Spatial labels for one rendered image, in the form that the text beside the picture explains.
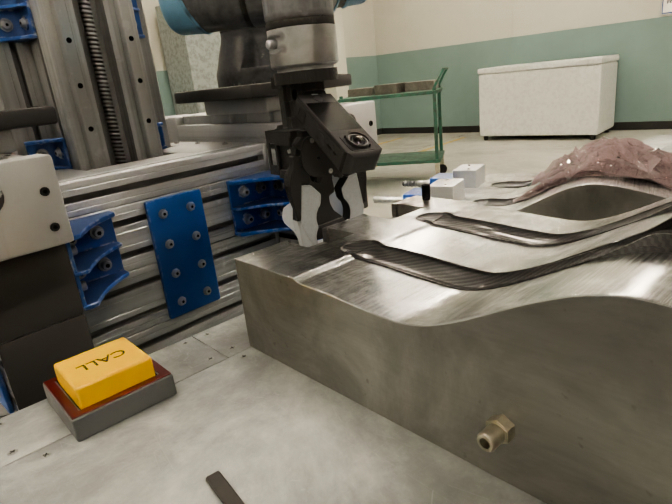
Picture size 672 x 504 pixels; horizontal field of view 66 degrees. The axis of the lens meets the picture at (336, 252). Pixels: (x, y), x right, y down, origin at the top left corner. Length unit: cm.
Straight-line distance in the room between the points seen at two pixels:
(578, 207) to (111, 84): 69
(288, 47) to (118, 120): 41
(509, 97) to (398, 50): 251
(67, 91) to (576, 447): 77
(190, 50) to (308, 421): 584
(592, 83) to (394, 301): 670
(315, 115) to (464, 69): 803
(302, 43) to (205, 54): 568
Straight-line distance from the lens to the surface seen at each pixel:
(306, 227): 59
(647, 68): 776
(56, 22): 86
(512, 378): 30
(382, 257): 46
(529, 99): 726
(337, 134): 53
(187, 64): 615
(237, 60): 91
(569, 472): 32
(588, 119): 706
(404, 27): 909
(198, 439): 41
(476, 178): 82
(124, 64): 90
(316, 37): 58
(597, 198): 64
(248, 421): 41
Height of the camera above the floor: 104
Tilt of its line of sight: 18 degrees down
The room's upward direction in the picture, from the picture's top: 6 degrees counter-clockwise
